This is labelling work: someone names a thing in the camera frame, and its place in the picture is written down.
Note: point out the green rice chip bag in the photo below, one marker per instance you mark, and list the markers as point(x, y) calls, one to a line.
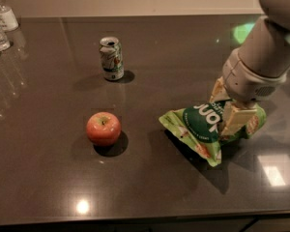
point(197, 127)

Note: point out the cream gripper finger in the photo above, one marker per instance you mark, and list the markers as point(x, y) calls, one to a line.
point(235, 115)
point(219, 92)

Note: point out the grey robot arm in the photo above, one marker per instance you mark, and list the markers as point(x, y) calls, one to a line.
point(257, 68)

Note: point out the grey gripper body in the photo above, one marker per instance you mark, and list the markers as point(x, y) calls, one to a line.
point(245, 81)

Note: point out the dented white green soda can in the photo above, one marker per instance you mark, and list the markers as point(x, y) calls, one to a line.
point(111, 58)

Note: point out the white hand sanitizer bottle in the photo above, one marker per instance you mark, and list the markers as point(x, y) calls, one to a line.
point(8, 20)

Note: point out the red apple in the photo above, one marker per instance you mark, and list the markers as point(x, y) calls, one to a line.
point(103, 129)

